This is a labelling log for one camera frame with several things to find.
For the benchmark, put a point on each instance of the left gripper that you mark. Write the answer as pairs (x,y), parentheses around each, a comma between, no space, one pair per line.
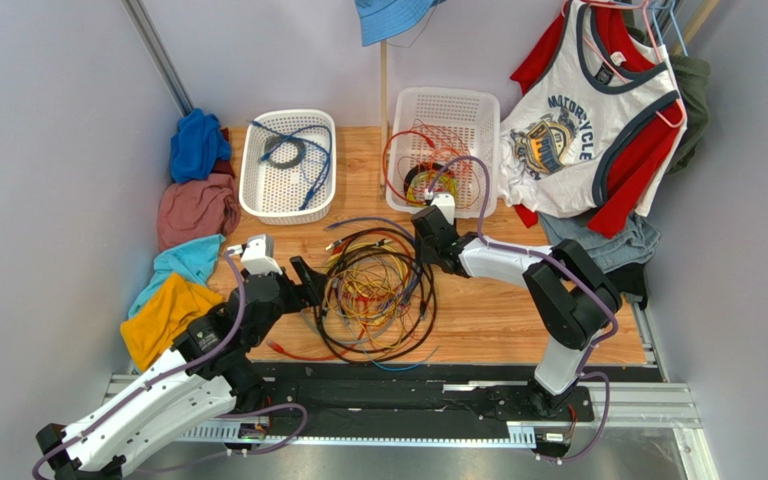
(312,290)

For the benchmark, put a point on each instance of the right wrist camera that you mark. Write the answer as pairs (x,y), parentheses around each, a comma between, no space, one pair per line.
(445,202)

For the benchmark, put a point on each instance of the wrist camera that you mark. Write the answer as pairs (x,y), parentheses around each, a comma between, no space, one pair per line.
(256,255)
(445,202)

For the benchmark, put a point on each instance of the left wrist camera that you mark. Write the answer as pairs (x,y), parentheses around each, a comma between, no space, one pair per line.
(256,255)

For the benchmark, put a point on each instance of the black garment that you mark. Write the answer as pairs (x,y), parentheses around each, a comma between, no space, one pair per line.
(630,279)

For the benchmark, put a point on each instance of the white basket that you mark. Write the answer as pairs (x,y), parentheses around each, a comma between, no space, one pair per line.
(288,167)
(453,133)

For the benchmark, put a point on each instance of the folded blue jeans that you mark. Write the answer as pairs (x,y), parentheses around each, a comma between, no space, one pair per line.
(635,243)

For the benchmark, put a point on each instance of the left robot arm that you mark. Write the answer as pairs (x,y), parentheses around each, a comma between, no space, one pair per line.
(204,375)

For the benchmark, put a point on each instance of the right white basket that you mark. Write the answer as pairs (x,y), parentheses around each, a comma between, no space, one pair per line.
(453,133)

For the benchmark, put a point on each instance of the aluminium corner profile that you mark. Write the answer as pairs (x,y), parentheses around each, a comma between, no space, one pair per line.
(153,43)

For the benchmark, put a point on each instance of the yellow cloth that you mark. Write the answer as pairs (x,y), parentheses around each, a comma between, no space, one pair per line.
(167,314)

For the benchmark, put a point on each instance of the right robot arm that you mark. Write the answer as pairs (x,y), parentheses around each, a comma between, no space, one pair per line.
(576,301)

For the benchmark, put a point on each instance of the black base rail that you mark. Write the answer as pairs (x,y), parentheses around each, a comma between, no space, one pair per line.
(427,403)

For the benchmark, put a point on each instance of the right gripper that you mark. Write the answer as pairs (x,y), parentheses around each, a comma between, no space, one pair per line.
(424,222)

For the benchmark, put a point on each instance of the teal cloth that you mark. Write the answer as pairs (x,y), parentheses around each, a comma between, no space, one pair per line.
(195,261)

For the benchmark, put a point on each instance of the white motorcycle tank top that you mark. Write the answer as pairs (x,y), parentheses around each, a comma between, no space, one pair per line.
(599,118)

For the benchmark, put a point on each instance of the blue bucket hat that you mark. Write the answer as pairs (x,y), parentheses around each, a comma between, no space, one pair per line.
(381,20)

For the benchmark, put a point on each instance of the green garment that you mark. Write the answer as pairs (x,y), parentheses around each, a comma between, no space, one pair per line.
(692,76)

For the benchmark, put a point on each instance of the blue cloth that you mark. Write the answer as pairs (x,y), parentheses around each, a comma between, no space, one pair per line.
(197,146)

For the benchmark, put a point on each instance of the left white basket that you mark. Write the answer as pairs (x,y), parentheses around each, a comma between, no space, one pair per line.
(288,167)

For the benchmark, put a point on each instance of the pink cloth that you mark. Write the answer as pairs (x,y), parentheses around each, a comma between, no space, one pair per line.
(196,209)

